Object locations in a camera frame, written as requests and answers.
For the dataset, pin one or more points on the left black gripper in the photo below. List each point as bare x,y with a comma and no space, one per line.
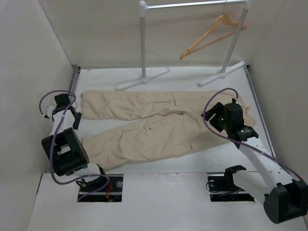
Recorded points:
75,124

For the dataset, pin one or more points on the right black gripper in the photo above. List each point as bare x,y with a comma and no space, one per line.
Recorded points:
218,109

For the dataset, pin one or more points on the beige trousers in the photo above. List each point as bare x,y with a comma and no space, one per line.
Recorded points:
161,125

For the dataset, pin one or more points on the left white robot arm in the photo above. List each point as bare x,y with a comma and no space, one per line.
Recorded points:
67,157

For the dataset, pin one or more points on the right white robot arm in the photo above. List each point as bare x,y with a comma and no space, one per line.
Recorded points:
283,198

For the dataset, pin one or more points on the wooden clothes hanger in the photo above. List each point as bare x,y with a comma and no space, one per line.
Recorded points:
222,27

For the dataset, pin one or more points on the white clothes rack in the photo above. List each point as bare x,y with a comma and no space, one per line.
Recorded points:
224,71

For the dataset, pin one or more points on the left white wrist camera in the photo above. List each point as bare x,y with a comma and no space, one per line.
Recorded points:
48,112

